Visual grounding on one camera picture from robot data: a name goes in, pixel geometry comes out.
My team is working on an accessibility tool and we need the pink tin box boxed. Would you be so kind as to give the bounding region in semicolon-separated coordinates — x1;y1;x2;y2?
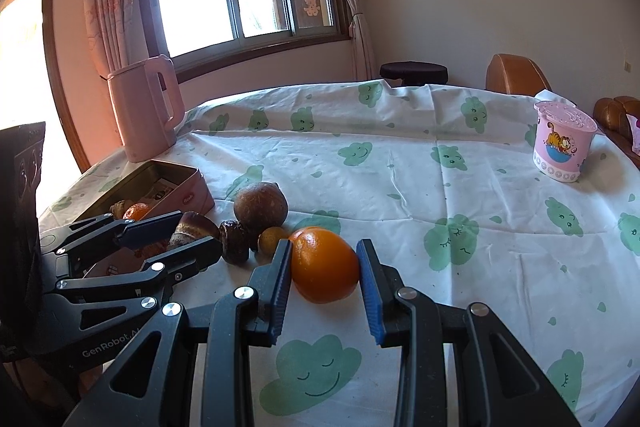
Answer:
72;158;217;280

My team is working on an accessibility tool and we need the brown passion fruit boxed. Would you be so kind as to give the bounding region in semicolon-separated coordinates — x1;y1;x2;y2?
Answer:
233;182;289;233

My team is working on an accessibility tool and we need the dark brown water chestnut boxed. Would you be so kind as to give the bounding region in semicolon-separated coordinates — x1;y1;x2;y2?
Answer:
220;219;251;265

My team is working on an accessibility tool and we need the pink electric kettle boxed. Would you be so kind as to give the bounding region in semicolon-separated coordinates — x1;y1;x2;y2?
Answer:
106;55;186;164

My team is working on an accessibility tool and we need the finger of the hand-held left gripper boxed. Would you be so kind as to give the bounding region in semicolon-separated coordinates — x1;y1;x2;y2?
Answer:
25;237;224;353
41;211;183;258

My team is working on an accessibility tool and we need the white tablecloth with green clouds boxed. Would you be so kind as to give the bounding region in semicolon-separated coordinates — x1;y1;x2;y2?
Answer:
37;79;640;427

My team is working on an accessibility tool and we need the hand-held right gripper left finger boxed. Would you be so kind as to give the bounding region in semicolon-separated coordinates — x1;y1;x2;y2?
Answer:
62;238;294;427

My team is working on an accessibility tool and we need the dark round stool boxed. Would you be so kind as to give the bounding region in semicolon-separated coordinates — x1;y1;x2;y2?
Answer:
379;61;449;86

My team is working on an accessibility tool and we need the brown leather sofa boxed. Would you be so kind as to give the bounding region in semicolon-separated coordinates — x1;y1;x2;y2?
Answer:
593;96;640;168

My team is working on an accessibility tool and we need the orange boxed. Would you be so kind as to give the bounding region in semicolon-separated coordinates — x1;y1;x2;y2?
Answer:
289;227;361;305

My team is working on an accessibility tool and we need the small tangerine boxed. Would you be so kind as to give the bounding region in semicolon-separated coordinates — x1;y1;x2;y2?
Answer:
122;202;168;258

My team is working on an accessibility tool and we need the brown leather armchair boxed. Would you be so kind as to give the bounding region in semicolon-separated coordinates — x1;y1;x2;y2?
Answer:
486;54;553;96

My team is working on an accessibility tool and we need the printed paper sheet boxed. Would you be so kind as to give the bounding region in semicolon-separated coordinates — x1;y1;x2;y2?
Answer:
135;177;177;208

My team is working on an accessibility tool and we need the yellow-brown longan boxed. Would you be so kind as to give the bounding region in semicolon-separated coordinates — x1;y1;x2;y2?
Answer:
257;227;288;256

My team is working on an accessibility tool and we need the pink cartoon cup with lid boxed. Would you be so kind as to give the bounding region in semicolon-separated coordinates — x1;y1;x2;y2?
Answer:
532;101;599;184

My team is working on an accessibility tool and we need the brown wooden door frame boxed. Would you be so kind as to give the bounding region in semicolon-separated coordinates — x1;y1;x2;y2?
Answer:
0;0;93;172

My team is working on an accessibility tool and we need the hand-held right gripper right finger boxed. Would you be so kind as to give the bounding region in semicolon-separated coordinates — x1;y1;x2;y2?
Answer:
356;238;581;427

